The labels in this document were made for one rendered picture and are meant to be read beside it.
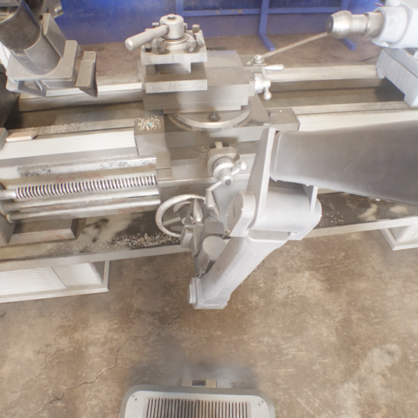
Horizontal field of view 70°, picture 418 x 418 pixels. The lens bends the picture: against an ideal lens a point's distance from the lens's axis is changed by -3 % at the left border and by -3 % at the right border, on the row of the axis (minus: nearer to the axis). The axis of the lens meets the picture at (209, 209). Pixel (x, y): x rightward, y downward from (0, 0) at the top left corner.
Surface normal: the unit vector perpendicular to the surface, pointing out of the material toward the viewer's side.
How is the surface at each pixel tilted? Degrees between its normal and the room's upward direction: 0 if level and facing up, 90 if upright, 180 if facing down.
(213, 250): 13
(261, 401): 0
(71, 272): 90
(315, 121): 36
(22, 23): 103
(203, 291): 65
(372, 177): 79
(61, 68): 30
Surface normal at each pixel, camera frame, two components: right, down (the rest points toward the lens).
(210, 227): 0.29, -0.66
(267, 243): 0.06, 0.85
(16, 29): 0.58, 0.80
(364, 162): -0.97, -0.02
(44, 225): 0.00, -0.65
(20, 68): -0.02, -0.19
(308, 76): 0.10, 0.12
